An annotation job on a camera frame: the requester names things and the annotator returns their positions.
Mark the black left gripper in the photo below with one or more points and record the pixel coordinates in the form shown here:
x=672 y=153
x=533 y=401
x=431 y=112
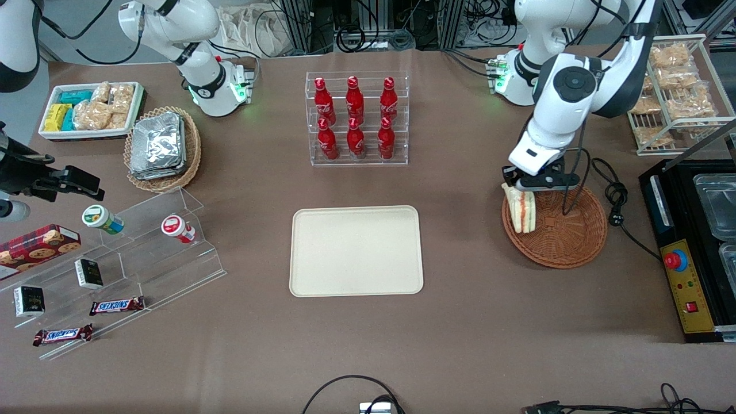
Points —
x=508 y=176

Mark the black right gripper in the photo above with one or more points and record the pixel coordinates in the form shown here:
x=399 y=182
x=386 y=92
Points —
x=18 y=170

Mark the triangle sandwich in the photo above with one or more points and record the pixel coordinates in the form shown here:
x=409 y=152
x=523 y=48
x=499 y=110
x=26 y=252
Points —
x=523 y=215

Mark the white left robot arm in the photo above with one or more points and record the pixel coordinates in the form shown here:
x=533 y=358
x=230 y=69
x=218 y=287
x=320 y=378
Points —
x=569 y=86

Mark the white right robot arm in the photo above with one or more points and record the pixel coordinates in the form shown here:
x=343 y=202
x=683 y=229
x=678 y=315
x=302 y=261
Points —
x=201 y=80

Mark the brown wicker basket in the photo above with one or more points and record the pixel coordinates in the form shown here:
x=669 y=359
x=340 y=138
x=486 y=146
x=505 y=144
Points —
x=563 y=247

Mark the light wicker basket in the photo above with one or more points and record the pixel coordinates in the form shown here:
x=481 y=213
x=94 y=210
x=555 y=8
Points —
x=194 y=150

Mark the beige plastic tray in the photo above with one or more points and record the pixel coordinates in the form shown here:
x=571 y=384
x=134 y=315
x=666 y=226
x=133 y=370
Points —
x=345 y=253

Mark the metal tray insert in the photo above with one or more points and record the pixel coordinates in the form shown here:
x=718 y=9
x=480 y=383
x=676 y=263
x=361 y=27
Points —
x=728 y=270
x=716 y=204

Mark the green sunflower snack cup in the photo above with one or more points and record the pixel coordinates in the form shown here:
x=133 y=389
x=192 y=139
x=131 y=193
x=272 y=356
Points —
x=96 y=217

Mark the white plastic bin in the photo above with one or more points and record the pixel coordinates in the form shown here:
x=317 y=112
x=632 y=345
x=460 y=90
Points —
x=86 y=134

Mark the teal snack pack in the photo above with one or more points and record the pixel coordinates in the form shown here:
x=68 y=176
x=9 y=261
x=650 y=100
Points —
x=69 y=119
x=76 y=96

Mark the yellow snack pack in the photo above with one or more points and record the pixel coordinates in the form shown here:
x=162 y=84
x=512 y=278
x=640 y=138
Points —
x=56 y=118

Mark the red plaid cookie box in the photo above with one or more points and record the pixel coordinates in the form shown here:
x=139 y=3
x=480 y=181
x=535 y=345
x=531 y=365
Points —
x=34 y=247

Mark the clear rice cracker bag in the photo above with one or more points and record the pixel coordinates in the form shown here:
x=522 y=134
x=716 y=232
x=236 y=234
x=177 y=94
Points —
x=122 y=98
x=101 y=92
x=118 y=121
x=92 y=115

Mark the black tea box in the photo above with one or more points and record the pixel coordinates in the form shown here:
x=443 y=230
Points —
x=29 y=302
x=89 y=274

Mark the silver foil pack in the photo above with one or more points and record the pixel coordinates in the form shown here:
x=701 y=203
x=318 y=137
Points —
x=155 y=144
x=158 y=175

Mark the red lid snack cup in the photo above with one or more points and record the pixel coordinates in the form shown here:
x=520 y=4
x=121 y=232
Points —
x=172 y=225

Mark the Snickers chocolate bar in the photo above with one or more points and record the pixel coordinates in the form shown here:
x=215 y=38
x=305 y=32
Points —
x=118 y=306
x=63 y=334

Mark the clear acrylic stepped display stand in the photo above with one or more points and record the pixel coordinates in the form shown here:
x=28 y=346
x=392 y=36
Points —
x=167 y=270

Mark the clear fried snack bag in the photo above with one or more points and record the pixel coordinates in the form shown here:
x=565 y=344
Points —
x=678 y=77
x=649 y=83
x=690 y=102
x=670 y=56
x=652 y=136
x=647 y=105

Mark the clear acrylic bottle rack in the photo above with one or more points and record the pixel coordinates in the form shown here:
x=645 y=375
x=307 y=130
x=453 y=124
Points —
x=402 y=115

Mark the red cola bottle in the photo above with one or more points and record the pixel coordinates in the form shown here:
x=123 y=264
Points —
x=386 y=141
x=328 y=144
x=355 y=142
x=389 y=100
x=355 y=100
x=324 y=103

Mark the black machine with yellow panel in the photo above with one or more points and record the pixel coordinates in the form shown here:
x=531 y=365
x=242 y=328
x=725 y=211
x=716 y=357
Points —
x=681 y=195

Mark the red emergency stop button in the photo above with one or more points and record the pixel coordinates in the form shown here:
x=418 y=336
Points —
x=675 y=260

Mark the grey metal lever bar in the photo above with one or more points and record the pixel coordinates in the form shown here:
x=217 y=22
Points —
x=698 y=145

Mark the white cloth bag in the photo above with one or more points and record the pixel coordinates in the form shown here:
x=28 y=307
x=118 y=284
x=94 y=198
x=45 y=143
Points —
x=253 y=31

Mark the small silver device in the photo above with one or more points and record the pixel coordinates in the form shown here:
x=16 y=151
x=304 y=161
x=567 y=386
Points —
x=376 y=409

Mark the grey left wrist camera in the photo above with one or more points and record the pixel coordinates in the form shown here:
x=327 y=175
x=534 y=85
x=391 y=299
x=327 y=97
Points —
x=543 y=184

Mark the aluminium frame post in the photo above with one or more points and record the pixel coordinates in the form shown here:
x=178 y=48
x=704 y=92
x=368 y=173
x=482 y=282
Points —
x=451 y=20
x=302 y=23

